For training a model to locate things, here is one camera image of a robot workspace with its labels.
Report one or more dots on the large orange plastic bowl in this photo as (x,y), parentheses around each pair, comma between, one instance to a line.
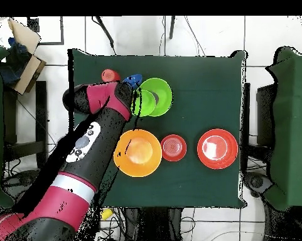
(138,153)

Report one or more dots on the small green plastic bowl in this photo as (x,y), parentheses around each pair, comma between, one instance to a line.
(145,103)

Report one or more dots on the large green plastic bowl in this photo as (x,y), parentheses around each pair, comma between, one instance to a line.
(164,87)

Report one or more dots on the dark blue plastic bowl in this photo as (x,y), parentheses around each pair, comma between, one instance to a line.
(133,79)

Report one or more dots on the large red plastic bowl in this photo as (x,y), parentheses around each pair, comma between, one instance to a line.
(217,148)

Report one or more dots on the red plastic cup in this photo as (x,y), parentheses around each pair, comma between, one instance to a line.
(110,75)

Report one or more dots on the yellow plastic cup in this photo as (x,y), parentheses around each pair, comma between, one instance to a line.
(106,214)

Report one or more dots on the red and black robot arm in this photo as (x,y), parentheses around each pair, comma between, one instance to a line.
(77,163)

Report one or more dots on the small red plastic bowl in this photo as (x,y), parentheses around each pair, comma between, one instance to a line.
(173,148)

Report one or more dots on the dark green table cloth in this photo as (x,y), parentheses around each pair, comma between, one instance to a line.
(203,75)

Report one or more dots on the black pole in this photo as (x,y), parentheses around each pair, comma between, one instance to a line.
(172,27)

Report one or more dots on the black chair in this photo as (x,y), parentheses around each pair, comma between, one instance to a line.
(266,115)

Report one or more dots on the grey chair base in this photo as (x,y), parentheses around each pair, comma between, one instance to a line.
(257,182)

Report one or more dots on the cardboard box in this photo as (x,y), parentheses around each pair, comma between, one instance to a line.
(27,72)

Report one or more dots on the blue cloth bundle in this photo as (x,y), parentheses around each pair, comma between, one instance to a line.
(13,65)

